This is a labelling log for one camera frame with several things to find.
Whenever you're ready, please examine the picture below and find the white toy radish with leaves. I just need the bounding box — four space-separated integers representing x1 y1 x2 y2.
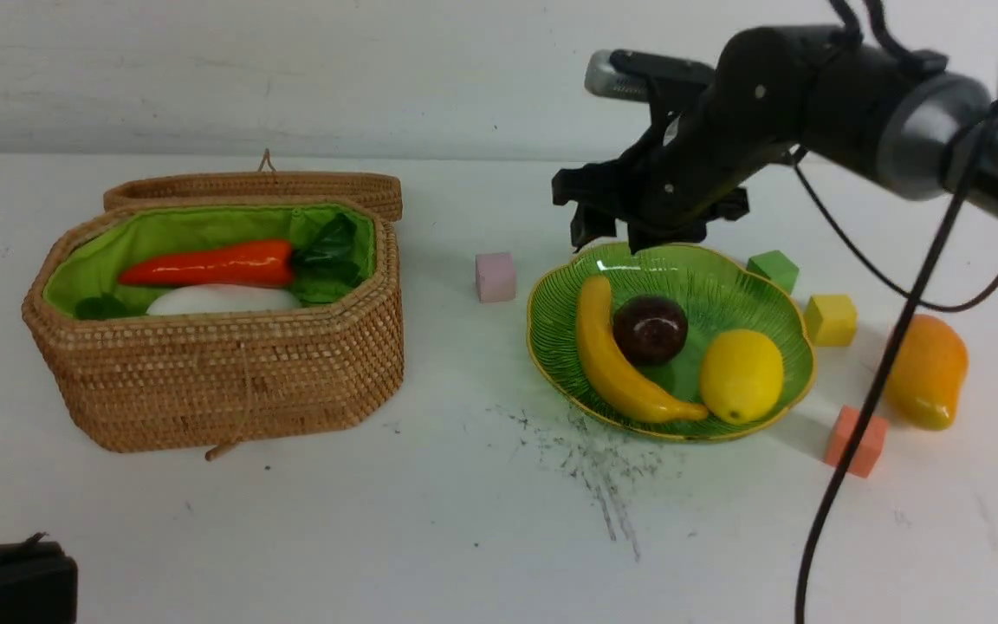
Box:
75 283 304 321

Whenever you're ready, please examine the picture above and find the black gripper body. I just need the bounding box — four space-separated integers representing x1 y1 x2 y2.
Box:
551 130 751 231

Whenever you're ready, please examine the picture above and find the yellow toy banana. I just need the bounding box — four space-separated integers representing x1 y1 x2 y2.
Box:
575 274 709 424

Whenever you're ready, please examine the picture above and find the orange yellow toy mango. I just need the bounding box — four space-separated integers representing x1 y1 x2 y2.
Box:
884 315 969 431

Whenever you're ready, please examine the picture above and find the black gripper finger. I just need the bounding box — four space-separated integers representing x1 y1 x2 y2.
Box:
570 203 617 252

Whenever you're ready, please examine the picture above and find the pink cube block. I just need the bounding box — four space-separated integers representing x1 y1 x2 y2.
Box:
475 252 516 304

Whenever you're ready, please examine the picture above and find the green cube block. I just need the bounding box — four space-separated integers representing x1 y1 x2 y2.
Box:
746 250 800 295

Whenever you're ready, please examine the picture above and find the orange cube block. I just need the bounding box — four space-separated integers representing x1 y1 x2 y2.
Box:
823 406 889 478

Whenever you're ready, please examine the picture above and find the woven wicker basket green lining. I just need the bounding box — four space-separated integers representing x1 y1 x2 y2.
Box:
23 155 405 458

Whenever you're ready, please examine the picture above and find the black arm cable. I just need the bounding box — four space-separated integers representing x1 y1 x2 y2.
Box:
789 0 998 624

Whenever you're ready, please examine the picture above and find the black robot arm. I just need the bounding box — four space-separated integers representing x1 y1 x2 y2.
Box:
552 25 993 252

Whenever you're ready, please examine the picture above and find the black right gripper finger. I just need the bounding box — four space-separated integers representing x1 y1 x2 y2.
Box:
627 221 708 254

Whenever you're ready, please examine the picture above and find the yellow toy lemon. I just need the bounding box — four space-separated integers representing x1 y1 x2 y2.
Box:
698 330 784 426

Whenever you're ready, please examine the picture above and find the green leaf-shaped glass plate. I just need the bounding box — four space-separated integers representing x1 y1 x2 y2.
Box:
527 244 819 443

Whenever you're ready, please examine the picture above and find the dark purple toy mangosteen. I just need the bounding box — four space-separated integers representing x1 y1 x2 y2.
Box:
612 295 689 367

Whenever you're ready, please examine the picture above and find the black object at table edge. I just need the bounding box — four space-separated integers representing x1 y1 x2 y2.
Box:
0 532 79 623

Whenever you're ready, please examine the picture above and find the yellow cube block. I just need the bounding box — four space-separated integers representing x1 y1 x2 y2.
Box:
804 295 857 348

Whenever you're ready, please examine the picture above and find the orange toy carrot with leaves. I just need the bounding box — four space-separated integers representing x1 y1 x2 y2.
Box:
118 211 375 305

